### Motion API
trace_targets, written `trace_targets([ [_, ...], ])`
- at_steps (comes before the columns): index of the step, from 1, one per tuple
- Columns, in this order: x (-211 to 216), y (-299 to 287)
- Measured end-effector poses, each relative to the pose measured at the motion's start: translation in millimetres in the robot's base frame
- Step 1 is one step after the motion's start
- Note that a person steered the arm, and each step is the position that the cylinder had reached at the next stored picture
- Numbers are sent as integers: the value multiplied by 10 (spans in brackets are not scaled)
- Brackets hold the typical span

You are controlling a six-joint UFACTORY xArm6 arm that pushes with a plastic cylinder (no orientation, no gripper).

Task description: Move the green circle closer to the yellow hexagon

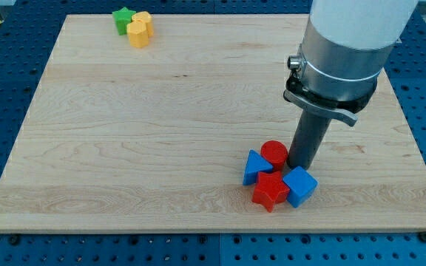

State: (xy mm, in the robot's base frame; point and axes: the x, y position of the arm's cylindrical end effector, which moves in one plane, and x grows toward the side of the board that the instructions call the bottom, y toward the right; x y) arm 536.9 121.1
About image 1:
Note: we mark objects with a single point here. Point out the green star block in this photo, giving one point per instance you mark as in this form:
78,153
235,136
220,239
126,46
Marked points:
122,17

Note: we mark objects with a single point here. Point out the light wooden board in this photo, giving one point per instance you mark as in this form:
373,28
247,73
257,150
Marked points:
155,140

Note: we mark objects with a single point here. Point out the yellow cylinder block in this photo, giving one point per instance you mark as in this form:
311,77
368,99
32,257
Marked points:
143,21

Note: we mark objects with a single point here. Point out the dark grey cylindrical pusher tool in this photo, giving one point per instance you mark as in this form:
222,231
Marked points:
307,139

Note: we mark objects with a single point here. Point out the blue cube block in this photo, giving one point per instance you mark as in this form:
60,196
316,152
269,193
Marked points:
301,184

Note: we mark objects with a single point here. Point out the red star block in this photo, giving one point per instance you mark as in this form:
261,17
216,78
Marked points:
270,190

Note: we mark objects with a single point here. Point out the blue triangle block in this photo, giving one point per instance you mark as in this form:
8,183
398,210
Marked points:
254,165

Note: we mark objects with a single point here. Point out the red cylinder block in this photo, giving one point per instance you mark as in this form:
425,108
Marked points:
275,153

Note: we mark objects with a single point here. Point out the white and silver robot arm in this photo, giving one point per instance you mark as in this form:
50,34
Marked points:
344,48

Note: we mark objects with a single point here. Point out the yellow hexagon block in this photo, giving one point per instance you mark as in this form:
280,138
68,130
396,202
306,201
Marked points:
137,34

